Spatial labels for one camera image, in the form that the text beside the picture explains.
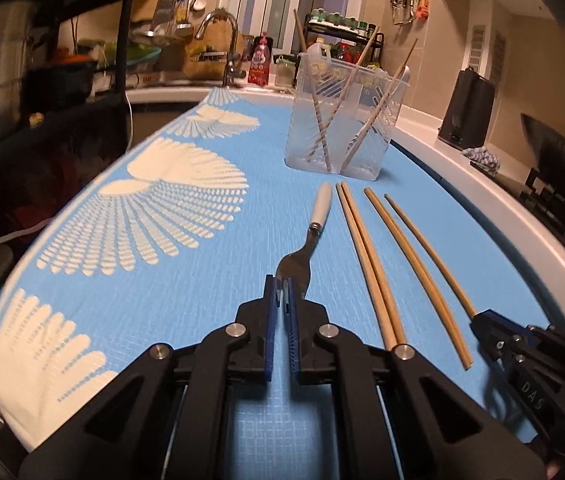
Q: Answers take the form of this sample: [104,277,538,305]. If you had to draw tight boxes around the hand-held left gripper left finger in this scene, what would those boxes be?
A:
[17,275,279,480]

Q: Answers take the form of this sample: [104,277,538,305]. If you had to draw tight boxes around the wooden chopstick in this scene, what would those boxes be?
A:
[355,38,419,148]
[319,26,380,148]
[384,193,478,320]
[343,65,410,170]
[336,183,397,352]
[343,182,409,348]
[364,188,474,371]
[293,8,334,171]

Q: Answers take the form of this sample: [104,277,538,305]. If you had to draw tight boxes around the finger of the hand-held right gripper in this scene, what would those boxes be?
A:
[469,310,531,363]
[523,324,559,347]

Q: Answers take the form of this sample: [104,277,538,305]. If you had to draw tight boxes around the metal bowl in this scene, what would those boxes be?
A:
[130,27,193,45]

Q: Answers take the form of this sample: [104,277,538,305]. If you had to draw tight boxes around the wooden cutting board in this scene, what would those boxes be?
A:
[182,22,243,80]

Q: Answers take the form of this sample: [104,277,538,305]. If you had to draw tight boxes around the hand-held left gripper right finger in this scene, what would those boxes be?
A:
[282,280,548,480]

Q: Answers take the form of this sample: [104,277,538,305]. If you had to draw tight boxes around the green basin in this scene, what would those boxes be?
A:
[107,45,163,67]

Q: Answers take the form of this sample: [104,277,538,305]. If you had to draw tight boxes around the grey knitted dishcloth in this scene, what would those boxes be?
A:
[460,146,502,177]

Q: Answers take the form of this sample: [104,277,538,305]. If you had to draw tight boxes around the black pot orange lid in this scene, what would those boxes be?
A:
[25,55,100,111]

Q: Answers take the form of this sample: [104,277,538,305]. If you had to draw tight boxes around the wall vent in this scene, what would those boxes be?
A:
[470,25,486,73]

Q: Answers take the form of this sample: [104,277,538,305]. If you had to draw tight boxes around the pink dish soap bottle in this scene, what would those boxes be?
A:
[247,32,274,86]

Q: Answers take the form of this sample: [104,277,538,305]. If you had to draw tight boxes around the row of spice jars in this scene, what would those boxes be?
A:
[310,8,376,31]

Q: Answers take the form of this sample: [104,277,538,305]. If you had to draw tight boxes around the black electric kettle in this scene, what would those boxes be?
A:
[437,67,497,150]

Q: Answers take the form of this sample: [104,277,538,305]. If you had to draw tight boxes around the white frame window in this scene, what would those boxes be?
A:
[222,0,358,56]

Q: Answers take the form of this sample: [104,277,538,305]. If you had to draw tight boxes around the blue shell-print mat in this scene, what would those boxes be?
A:
[0,87,553,453]

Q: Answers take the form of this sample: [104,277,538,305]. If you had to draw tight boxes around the metal grater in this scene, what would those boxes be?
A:
[155,0,178,26]

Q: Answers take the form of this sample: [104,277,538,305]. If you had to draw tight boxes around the black spice rack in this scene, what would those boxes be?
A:
[304,10,386,68]

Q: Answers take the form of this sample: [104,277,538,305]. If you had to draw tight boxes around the hanging kitchen tools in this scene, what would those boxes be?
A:
[390,0,433,26]

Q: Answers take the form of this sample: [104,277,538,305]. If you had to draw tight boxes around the fork with beige handle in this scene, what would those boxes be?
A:
[276,182,334,306]

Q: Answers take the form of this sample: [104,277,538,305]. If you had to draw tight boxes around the black gas stove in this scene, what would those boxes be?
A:
[513,165,565,271]

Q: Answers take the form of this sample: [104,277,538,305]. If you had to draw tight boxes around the clear plastic utensil holder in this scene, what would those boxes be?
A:
[284,52,410,182]

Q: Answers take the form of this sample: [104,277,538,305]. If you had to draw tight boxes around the chrome faucet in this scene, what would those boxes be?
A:
[194,8,242,88]

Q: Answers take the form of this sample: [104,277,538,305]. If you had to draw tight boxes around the black shelf rack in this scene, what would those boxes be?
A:
[0,0,144,181]

